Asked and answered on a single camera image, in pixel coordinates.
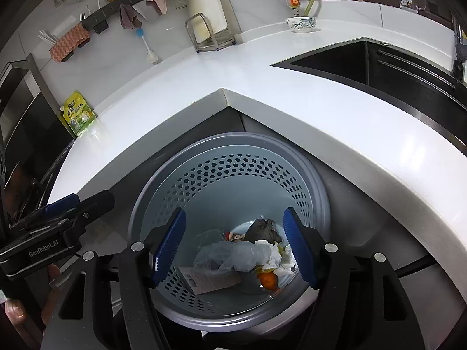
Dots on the person's left hand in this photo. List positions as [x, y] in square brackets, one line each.
[54, 277]

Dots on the yellow green pouch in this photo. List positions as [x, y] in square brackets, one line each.
[78, 115]

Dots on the grey perforated trash bin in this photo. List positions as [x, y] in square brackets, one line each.
[226, 175]

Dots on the black range hood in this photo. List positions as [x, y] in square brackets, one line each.
[33, 116]

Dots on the orange wavy cloth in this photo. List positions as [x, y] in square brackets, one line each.
[69, 42]

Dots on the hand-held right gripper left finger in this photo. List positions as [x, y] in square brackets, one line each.
[168, 248]

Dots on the clear plastic bag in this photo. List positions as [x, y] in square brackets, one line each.
[233, 255]

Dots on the orange mandarin peel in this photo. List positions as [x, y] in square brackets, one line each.
[268, 280]

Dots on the bundle of white sticks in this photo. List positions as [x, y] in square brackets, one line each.
[49, 37]

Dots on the pink paper package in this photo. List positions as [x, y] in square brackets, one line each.
[211, 280]

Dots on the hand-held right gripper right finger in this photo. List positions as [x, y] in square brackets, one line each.
[301, 248]

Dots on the white tissue paper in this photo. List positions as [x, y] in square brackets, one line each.
[273, 259]

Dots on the dark grey cloth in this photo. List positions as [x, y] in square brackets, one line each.
[261, 229]

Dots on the metal cutting board rack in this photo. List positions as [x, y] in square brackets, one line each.
[215, 43]

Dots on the black gas stove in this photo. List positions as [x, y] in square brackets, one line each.
[36, 189]

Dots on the grey brown cloth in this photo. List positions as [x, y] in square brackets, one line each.
[127, 16]

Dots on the white bottle brush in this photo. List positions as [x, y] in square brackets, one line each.
[152, 57]

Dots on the gas regulator orange dial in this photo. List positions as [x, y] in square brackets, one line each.
[293, 3]

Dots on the white patterned bowl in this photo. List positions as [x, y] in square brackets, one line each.
[301, 24]

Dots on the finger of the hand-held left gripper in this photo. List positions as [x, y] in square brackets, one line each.
[62, 204]
[98, 204]

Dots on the white cutting board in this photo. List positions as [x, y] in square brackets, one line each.
[204, 0]

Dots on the black wall rail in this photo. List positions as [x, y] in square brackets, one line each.
[120, 2]

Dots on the brown paper scrap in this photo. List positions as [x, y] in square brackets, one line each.
[233, 237]

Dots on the black kitchen sink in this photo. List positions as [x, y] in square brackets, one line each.
[401, 76]

